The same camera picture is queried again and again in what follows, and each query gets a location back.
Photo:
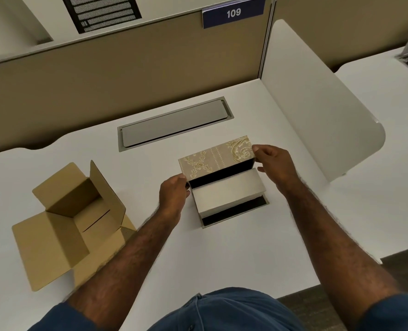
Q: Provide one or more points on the person's right hand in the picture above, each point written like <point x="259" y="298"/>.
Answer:
<point x="276" y="165"/>

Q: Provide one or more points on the person's left hand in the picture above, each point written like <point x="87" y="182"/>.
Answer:
<point x="171" y="199"/>

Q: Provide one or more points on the person's right thumb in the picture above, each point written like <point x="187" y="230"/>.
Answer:
<point x="261" y="169"/>

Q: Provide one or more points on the person's left thumb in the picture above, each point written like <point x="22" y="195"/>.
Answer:
<point x="187" y="193"/>

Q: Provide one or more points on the gold patterned gift box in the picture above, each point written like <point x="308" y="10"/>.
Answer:
<point x="224" y="180"/>

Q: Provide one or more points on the person's right forearm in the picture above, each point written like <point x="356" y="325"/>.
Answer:
<point x="338" y="244"/>

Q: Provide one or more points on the person's left forearm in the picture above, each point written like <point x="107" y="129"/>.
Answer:
<point x="117" y="268"/>

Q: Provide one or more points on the white desk side divider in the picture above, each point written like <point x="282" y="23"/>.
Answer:
<point x="319" y="99"/>

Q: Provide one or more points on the open brown cardboard box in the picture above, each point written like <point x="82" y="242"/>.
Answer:
<point x="74" y="224"/>

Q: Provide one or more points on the person's blue shirt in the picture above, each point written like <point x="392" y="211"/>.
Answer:
<point x="224" y="311"/>

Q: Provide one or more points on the beige desk partition panel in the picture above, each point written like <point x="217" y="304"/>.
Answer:
<point x="121" y="86"/>

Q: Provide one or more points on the blue number sign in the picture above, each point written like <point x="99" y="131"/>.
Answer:
<point x="234" y="12"/>

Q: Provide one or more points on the black and white notice sheet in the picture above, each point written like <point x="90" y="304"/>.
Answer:
<point x="100" y="12"/>

